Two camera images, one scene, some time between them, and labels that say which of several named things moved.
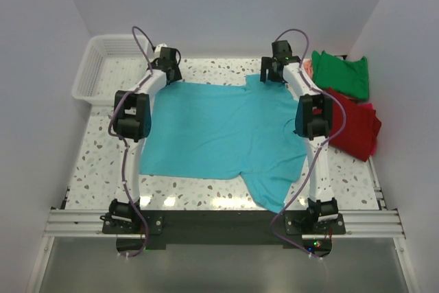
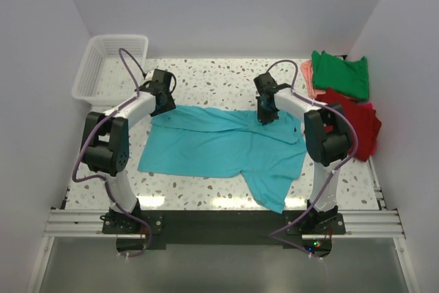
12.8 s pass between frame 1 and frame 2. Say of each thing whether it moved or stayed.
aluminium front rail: stayed
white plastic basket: stayed
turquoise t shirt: moved
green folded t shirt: stayed
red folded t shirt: stayed
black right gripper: moved
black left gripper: moved
